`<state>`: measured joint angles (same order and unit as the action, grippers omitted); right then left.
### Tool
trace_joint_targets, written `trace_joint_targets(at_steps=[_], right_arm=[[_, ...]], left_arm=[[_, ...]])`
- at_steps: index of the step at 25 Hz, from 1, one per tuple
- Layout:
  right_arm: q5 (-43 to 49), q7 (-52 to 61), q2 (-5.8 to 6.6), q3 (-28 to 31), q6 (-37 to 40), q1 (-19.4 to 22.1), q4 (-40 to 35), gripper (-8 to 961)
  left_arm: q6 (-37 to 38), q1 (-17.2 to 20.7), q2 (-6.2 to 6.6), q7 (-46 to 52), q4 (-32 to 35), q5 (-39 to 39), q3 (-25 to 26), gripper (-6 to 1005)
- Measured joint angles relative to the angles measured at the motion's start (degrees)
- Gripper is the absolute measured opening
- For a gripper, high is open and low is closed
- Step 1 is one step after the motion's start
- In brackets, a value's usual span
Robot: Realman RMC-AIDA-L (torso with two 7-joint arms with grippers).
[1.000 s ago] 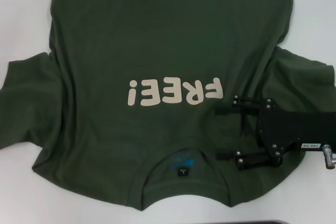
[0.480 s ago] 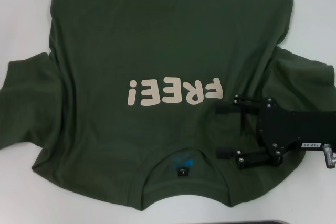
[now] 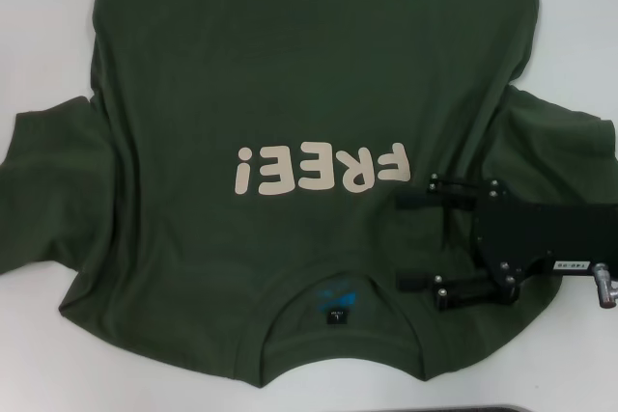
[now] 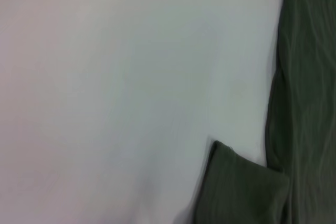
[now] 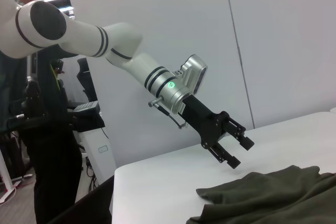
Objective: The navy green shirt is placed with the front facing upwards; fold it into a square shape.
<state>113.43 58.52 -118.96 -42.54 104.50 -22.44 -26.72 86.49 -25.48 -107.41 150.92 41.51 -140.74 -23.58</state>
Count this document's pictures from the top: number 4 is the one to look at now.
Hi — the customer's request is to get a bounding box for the dark green FREE t-shirt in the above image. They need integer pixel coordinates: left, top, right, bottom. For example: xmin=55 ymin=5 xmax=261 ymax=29
xmin=193 ymin=0 xmax=336 ymax=224

